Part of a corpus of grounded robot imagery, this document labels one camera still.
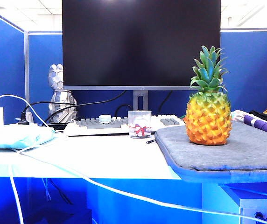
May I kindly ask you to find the orange plastic pineapple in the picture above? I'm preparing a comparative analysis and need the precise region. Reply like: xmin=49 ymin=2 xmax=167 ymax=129
xmin=183 ymin=45 xmax=232 ymax=147

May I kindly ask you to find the clear cup with red ribbon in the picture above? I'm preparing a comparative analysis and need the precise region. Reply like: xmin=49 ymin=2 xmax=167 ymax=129
xmin=127 ymin=110 xmax=152 ymax=139

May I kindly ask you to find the gray monitor stand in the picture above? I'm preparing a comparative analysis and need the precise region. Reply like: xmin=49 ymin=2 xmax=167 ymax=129
xmin=132 ymin=90 xmax=148 ymax=112

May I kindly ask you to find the white keyboard knob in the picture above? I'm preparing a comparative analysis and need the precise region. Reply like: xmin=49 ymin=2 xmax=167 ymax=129
xmin=98 ymin=113 xmax=112 ymax=124

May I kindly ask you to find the white and gray keyboard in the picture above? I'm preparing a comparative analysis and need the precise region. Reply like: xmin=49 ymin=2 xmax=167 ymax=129
xmin=63 ymin=113 xmax=185 ymax=137

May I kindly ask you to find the black computer monitor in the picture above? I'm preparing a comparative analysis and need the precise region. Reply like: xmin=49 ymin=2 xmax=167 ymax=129
xmin=61 ymin=0 xmax=221 ymax=91

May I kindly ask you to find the silver geometric figurine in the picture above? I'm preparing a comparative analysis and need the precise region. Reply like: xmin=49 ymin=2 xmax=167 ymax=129
xmin=47 ymin=63 xmax=77 ymax=124

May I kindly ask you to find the white patterned cloth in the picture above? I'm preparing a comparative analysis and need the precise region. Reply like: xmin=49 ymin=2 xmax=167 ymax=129
xmin=231 ymin=109 xmax=251 ymax=122

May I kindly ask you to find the black power plug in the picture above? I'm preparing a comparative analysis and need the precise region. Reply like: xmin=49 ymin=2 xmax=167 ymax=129
xmin=18 ymin=111 xmax=34 ymax=124

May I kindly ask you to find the white wet wipes pack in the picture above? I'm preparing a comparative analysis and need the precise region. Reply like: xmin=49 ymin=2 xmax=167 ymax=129
xmin=0 ymin=123 xmax=55 ymax=150

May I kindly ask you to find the grey padded mat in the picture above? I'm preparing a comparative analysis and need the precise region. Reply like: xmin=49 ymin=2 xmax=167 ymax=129
xmin=154 ymin=120 xmax=267 ymax=184

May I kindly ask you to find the purple folded umbrella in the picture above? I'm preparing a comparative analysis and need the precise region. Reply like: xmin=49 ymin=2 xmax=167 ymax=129
xmin=242 ymin=114 xmax=267 ymax=138

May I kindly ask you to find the white drawer cabinet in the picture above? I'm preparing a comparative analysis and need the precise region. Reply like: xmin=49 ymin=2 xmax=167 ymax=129
xmin=218 ymin=182 xmax=267 ymax=224

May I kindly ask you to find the looped black cable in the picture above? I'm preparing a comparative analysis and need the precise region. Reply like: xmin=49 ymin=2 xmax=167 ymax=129
xmin=114 ymin=104 xmax=131 ymax=117

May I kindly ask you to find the short black monitor cable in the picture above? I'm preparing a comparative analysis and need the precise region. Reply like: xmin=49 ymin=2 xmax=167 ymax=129
xmin=158 ymin=90 xmax=173 ymax=110

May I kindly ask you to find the long black monitor cable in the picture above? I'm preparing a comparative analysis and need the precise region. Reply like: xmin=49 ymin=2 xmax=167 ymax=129
xmin=44 ymin=90 xmax=127 ymax=124

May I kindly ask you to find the black plug cable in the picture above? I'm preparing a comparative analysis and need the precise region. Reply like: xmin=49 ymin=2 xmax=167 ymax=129
xmin=22 ymin=101 xmax=77 ymax=115

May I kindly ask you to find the thin black hanging cable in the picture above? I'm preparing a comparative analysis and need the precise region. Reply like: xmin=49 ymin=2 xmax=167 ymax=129
xmin=49 ymin=179 xmax=73 ymax=206

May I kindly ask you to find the gray partition post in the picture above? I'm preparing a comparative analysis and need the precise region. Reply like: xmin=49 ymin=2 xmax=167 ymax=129
xmin=23 ymin=30 xmax=29 ymax=110

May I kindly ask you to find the thin white hanging cable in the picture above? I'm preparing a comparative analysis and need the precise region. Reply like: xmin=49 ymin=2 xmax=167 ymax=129
xmin=41 ymin=178 xmax=51 ymax=201

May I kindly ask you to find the long white cable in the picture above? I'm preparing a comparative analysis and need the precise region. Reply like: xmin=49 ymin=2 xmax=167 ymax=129
xmin=0 ymin=94 xmax=267 ymax=224

